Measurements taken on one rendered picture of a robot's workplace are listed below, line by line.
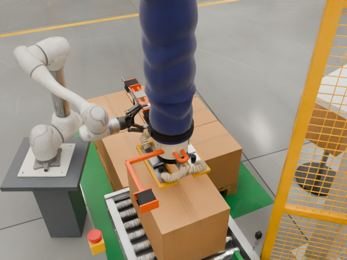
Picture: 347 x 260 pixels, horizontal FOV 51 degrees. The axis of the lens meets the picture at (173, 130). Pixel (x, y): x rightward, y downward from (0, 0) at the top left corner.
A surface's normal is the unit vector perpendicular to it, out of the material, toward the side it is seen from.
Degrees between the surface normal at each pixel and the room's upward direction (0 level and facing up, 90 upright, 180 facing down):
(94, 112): 39
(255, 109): 0
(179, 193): 0
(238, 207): 0
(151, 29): 85
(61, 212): 90
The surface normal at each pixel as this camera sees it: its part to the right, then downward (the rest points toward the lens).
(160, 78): -0.43, 0.38
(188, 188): -0.01, -0.77
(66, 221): 0.00, 0.64
